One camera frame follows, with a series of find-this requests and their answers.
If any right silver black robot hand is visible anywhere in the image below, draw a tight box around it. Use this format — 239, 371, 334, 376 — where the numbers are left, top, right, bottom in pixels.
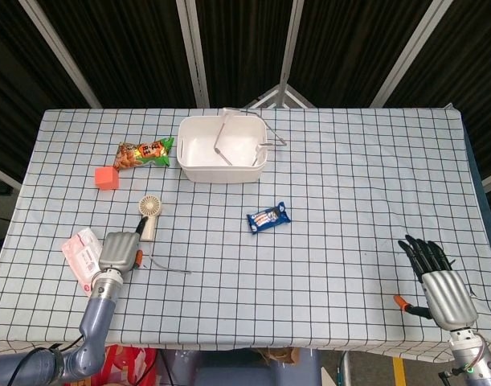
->
393, 234, 480, 331

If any orange cube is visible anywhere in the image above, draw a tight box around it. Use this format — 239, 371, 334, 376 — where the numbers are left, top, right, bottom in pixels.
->
94, 166, 121, 191

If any white plastic basin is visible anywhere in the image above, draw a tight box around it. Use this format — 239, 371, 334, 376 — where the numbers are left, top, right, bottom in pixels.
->
177, 115, 269, 184

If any green snack bag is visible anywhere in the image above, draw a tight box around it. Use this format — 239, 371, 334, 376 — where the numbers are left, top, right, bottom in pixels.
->
115, 136, 176, 172

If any small white handheld fan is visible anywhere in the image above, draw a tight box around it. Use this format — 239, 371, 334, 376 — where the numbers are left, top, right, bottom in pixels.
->
137, 194, 161, 242

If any red plastic bag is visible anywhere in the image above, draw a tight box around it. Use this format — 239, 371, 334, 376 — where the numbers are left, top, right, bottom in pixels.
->
92, 344, 158, 386

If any thin white cable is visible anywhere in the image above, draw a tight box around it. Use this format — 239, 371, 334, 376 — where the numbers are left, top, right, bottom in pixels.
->
142, 252, 193, 276

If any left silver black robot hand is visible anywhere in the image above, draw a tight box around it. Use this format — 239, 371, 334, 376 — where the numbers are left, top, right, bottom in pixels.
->
96, 216, 148, 278

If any brown paper bag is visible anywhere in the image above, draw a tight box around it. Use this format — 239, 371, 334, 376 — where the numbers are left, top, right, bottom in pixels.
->
264, 346, 301, 363

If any white pink wipes packet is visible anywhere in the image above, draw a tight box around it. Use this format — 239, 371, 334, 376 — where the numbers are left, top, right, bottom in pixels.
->
60, 227, 104, 298

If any blue grid-pattern tablecloth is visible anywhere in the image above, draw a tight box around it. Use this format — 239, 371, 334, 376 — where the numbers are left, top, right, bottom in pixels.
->
0, 106, 491, 361

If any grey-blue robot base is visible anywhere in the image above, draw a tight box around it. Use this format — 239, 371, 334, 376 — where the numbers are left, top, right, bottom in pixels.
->
192, 348, 322, 386

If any triangular aluminium frame stand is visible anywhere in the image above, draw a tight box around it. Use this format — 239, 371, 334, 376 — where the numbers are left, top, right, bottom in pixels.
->
244, 83, 315, 109

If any metal wire basin handle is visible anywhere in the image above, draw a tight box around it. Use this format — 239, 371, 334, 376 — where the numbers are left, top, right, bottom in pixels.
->
213, 107, 289, 167

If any blue cookie packet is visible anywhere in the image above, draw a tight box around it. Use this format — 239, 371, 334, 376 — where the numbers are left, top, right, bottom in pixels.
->
246, 203, 292, 235

